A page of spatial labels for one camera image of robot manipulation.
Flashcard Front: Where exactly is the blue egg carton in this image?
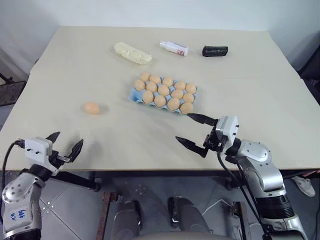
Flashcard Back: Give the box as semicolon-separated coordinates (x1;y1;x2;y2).
128;78;199;117

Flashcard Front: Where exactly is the dark chair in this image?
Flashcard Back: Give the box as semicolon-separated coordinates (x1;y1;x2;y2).
298;31;320;107

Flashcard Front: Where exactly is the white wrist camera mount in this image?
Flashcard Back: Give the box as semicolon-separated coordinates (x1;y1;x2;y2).
215;115;240;150
24;136;54;164

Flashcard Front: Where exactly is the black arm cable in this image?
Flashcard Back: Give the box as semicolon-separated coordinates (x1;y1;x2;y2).
0;140;26;182
216;149;269;240

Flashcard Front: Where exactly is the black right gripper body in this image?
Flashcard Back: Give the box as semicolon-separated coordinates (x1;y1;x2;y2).
202;119;226;152

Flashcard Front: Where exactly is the black metal frame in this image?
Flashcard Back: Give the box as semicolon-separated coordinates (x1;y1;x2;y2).
0;72;26;109

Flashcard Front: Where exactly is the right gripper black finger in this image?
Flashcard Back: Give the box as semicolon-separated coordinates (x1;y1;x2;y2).
186;112;216;126
175;135;208;159

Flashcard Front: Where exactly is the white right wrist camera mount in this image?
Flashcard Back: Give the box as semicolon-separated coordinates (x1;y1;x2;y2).
215;115;240;150

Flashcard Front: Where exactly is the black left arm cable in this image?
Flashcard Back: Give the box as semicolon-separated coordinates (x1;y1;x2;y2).
0;140;26;182

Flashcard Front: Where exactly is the black table caster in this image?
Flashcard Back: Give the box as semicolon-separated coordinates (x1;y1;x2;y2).
224;177;239;190

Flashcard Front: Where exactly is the rusty metal bar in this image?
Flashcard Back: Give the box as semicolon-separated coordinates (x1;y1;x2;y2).
229;200;251;240
95;191;119;240

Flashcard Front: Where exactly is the white sneaker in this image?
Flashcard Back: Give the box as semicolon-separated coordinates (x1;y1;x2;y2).
290;175;317;198

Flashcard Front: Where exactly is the black table frame leg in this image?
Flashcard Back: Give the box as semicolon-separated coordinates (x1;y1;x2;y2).
48;170;101;193

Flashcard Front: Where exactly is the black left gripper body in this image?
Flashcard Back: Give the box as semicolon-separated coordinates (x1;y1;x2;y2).
47;144;70;174

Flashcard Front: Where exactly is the white floor cable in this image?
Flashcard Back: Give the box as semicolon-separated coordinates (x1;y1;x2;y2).
200;196;234;217

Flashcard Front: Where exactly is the white bottle with pink label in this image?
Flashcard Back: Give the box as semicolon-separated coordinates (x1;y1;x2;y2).
159;40;189;58

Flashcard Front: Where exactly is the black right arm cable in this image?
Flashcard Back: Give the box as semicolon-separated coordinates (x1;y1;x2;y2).
216;149;269;240

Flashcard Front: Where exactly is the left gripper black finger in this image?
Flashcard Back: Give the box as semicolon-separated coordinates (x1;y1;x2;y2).
45;131;61;146
66;138;85;164

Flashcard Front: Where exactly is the dark rounded robot foot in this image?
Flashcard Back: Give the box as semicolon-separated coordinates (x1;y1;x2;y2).
112;199;144;240

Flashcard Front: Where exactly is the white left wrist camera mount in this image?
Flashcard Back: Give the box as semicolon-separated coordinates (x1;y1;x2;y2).
24;136;54;164

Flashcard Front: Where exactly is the black rolled bag bundle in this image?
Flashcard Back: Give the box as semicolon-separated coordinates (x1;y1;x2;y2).
201;45;229;58

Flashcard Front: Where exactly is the pale yellow plastic food bag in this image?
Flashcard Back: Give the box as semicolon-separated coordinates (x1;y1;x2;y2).
113;41;154;67

